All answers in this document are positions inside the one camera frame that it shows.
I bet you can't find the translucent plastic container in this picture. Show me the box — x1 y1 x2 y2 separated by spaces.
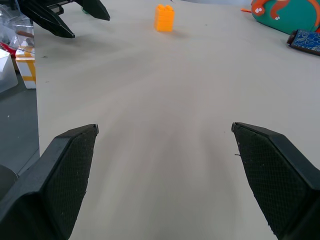
0 48 19 94

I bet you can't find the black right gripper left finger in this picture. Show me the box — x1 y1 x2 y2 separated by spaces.
0 123 99 240

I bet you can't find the red packet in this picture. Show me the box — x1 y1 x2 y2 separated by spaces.
0 41 16 55

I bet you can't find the orange toy brick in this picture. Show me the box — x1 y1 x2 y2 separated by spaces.
154 3 175 33

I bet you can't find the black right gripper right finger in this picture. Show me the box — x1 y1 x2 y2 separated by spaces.
231 121 320 240

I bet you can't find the teal and orange plush toy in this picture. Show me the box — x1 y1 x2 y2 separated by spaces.
240 0 320 35

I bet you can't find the dark rounded object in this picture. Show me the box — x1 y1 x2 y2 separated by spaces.
0 164 19 200

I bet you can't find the blue patterned case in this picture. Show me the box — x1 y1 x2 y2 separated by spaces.
286 28 320 57

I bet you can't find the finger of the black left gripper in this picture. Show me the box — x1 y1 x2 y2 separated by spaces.
19 0 76 39
77 0 111 22

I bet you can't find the white and yellow foam box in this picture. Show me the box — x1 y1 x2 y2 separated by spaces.
15 45 37 90

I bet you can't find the clear plastic bag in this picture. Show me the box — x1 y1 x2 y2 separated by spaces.
0 4 35 48

